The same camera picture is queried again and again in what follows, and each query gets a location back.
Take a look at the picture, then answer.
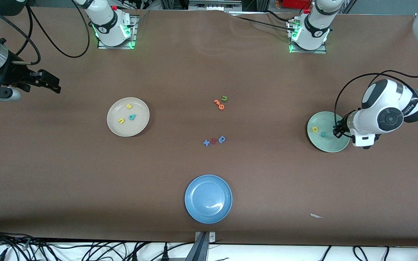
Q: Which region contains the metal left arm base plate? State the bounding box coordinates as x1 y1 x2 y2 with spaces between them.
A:
288 18 328 54

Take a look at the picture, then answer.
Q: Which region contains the green plate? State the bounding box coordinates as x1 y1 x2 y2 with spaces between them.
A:
307 111 351 153

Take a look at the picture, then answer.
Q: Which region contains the red box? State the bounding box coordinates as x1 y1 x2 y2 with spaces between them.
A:
282 0 313 9

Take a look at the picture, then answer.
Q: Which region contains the grey metal stand bracket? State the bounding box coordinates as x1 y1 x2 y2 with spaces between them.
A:
185 231 217 261

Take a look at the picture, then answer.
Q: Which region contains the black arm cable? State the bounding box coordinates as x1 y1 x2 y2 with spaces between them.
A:
0 0 90 66
333 0 418 136

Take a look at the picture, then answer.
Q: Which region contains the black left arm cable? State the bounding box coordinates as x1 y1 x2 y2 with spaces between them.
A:
333 0 418 136

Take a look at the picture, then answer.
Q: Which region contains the black base cable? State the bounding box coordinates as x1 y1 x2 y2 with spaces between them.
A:
231 10 300 32

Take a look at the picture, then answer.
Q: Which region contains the aluminium frame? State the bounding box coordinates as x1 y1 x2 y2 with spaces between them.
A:
188 0 243 12

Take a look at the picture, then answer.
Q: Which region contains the blue plate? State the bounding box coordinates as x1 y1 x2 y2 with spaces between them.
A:
184 175 233 224

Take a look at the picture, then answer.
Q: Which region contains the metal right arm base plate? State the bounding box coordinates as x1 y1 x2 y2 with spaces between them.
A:
97 15 137 50

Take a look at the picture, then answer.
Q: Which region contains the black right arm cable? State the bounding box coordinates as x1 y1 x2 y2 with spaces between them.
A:
0 0 90 66

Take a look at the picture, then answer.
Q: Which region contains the beige plate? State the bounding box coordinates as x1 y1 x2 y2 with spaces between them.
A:
107 97 150 137

